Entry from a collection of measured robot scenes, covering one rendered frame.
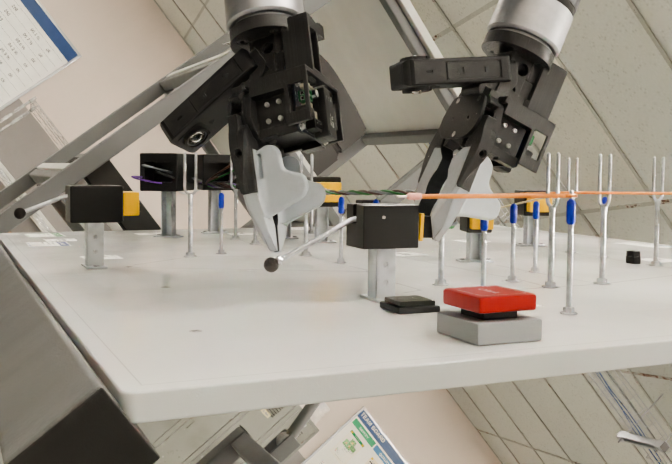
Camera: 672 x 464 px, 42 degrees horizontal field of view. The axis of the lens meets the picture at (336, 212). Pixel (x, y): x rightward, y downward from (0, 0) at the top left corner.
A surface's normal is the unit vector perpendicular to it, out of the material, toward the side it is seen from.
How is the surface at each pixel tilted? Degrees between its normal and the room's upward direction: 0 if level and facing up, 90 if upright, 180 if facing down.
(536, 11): 106
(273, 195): 119
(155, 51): 90
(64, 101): 90
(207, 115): 100
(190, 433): 90
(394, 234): 92
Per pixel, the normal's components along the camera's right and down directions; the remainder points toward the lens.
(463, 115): -0.84, -0.40
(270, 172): -0.41, -0.15
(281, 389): 0.41, 0.05
